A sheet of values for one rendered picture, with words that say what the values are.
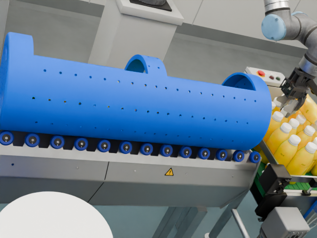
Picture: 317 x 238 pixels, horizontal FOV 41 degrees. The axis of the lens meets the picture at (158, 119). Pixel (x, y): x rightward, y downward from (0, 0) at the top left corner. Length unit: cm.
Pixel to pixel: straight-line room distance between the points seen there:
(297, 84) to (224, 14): 320
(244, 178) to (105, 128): 65
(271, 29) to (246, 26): 347
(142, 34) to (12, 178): 105
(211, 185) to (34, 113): 74
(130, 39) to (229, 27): 293
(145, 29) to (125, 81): 89
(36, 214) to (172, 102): 53
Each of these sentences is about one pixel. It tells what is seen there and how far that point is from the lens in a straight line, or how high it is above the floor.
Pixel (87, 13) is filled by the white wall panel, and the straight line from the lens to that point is 439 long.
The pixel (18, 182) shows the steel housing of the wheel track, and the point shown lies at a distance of 144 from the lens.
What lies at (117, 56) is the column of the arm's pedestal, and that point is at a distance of 218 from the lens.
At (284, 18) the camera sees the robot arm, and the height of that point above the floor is 143.
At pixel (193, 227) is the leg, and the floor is 51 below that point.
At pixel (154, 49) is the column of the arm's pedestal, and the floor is 90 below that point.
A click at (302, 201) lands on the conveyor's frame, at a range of 181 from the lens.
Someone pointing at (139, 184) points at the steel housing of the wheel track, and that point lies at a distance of 152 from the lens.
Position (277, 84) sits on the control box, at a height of 109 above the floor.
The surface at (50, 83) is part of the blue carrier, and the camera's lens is 121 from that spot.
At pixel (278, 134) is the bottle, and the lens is 172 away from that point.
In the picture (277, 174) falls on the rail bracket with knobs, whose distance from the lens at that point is 160.
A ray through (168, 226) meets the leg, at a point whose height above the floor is 34.
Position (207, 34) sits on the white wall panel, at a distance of 490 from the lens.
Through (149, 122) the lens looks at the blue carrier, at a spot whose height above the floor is 111.
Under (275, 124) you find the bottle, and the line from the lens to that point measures 177.
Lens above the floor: 186
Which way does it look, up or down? 34 degrees down
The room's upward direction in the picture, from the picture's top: 24 degrees clockwise
